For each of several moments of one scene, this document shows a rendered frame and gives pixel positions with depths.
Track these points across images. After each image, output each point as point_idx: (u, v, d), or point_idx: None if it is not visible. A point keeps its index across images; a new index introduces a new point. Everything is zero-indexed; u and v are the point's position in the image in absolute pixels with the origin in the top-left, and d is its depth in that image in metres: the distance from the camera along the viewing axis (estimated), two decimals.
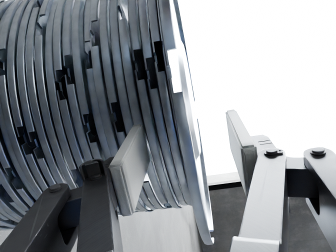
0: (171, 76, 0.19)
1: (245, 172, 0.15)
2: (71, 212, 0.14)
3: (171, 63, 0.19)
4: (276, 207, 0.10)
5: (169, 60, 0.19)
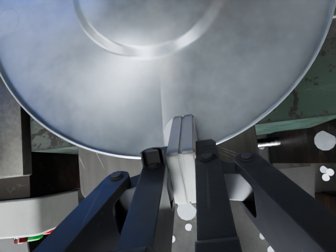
0: None
1: (186, 176, 0.16)
2: None
3: (168, 137, 0.23)
4: (224, 207, 0.11)
5: (167, 141, 0.23)
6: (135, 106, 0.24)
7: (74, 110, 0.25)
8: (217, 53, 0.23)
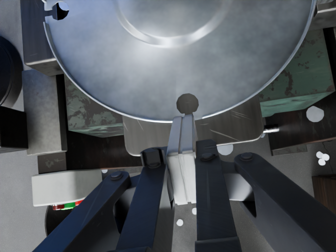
0: None
1: (186, 176, 0.16)
2: None
3: None
4: (224, 206, 0.11)
5: None
6: None
7: None
8: None
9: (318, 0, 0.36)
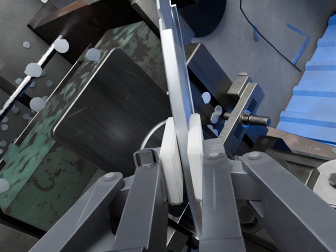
0: None
1: (193, 175, 0.16)
2: (126, 200, 0.14)
3: None
4: (230, 206, 0.10)
5: None
6: (177, 41, 0.38)
7: None
8: (171, 22, 0.31)
9: None
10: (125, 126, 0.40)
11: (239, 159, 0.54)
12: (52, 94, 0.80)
